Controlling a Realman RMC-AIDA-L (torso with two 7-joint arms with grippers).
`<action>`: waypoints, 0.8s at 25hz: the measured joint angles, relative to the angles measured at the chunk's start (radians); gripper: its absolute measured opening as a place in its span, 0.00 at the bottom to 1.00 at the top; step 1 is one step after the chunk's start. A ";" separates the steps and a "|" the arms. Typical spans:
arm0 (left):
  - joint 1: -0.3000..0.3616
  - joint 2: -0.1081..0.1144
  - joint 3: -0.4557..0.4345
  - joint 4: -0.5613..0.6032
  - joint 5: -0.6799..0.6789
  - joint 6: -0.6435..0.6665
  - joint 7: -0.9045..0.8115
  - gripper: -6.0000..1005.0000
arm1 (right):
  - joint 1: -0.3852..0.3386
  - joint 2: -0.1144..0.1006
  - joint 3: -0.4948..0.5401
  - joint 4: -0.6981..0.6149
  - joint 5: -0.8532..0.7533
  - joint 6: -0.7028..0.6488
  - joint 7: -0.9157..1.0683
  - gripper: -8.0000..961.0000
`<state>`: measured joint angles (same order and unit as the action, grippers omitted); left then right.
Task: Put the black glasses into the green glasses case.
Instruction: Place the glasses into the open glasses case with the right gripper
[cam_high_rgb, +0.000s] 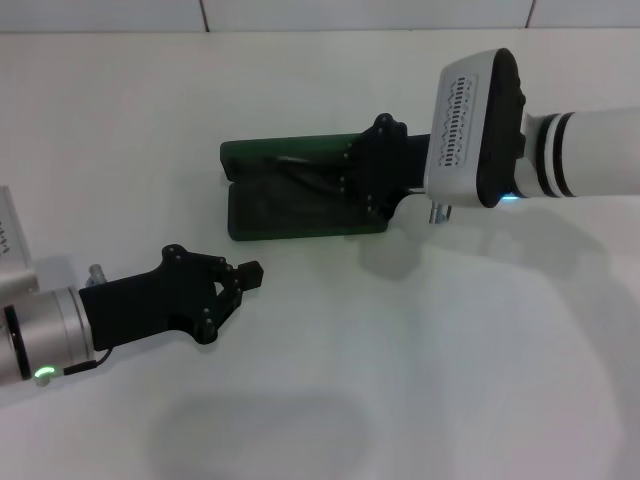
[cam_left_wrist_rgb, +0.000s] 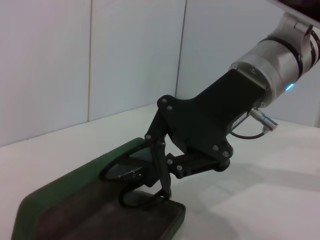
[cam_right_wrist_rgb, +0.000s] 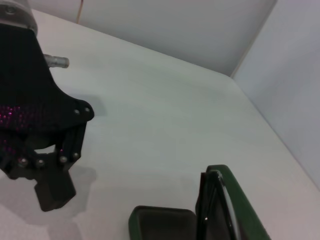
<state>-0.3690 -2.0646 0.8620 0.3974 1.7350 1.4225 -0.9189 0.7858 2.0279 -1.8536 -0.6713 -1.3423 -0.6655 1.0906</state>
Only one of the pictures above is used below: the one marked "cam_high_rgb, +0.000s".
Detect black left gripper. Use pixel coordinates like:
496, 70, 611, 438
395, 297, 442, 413
78, 243, 265, 352

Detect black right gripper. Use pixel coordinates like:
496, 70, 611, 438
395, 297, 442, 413
319, 113, 434, 222

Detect black glasses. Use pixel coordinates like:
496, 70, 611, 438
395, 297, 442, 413
249, 153, 351, 211

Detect green glasses case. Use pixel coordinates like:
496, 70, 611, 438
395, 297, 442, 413
219, 131, 389, 243

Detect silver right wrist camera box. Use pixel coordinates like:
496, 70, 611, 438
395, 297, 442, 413
424, 47, 528, 209

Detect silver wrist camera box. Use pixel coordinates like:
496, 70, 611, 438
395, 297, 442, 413
424, 47, 528, 209
0, 184, 39, 297

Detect left gripper cable with connector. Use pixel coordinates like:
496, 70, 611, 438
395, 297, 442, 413
61, 263, 115, 377

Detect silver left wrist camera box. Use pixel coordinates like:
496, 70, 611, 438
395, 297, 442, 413
0, 184, 39, 297

